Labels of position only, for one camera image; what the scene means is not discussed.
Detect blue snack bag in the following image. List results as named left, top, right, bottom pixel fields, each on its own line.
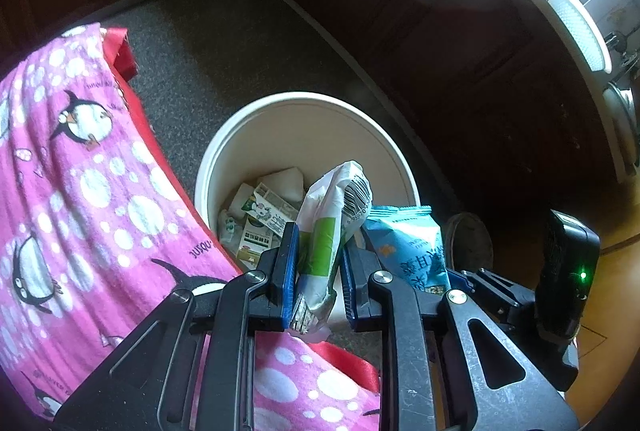
left=362, top=206, right=450, bottom=295

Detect green white milk carton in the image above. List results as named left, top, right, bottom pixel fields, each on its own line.
left=242, top=183, right=298, bottom=237

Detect white green bag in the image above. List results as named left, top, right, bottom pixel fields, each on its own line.
left=290, top=160, right=372, bottom=336

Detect white foam block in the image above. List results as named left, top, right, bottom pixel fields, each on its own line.
left=256, top=166, right=306, bottom=208

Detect green white medicine box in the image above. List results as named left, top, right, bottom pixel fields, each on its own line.
left=236, top=220, right=273, bottom=269

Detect dark wooden kitchen cabinets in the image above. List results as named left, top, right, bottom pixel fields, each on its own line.
left=1, top=0, right=624, bottom=210

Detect white round trash bin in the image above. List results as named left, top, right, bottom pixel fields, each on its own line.
left=195, top=92, right=420, bottom=236

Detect pink penguin tablecloth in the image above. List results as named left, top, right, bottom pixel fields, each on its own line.
left=1, top=24, right=380, bottom=430

